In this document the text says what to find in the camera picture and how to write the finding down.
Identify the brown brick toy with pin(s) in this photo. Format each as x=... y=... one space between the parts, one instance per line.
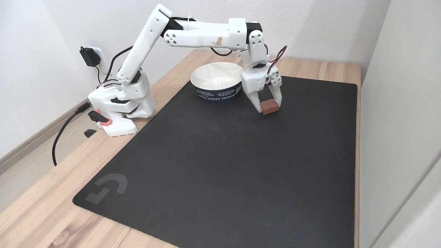
x=270 y=107

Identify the white paper bowl navy band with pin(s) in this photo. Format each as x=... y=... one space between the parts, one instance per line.
x=217 y=94

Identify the black mouse mat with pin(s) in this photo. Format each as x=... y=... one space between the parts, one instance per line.
x=224 y=172

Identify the black orange table clamp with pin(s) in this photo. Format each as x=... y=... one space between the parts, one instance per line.
x=101 y=119

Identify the black power adapter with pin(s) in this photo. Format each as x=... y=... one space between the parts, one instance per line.
x=89 y=57

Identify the white wall outlet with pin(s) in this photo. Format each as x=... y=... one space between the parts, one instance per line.
x=101 y=55

